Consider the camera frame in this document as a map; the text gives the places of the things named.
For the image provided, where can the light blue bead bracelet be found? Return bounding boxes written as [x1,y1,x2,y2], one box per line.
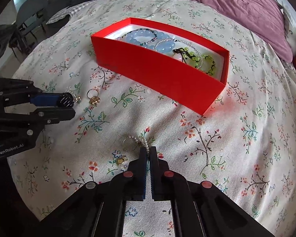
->
[122,28,176,54]

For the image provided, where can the green bead bracelet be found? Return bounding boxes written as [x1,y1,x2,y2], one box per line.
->
[172,46,217,76]

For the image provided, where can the gold ring with charm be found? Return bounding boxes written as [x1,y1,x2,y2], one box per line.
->
[86,88,100,105]

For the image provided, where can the silver pearl ring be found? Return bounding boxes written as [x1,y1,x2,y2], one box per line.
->
[122,134,150,154]

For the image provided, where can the grey office chair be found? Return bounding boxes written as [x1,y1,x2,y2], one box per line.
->
[8,0,48,56]

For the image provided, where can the black bead cluster ornament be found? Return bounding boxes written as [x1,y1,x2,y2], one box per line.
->
[56,93,75,108]

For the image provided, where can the floral bed sheet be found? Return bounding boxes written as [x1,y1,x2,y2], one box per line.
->
[8,0,296,236]

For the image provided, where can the small gold earring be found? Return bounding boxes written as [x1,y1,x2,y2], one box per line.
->
[116,156,128,166]

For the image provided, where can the white pearl bracelet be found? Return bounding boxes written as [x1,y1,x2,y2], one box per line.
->
[154,38,204,70]

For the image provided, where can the pink quilted blanket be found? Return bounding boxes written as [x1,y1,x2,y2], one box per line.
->
[193,0,293,63]

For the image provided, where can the red jewelry box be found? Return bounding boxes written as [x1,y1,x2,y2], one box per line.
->
[91,18,229,115]

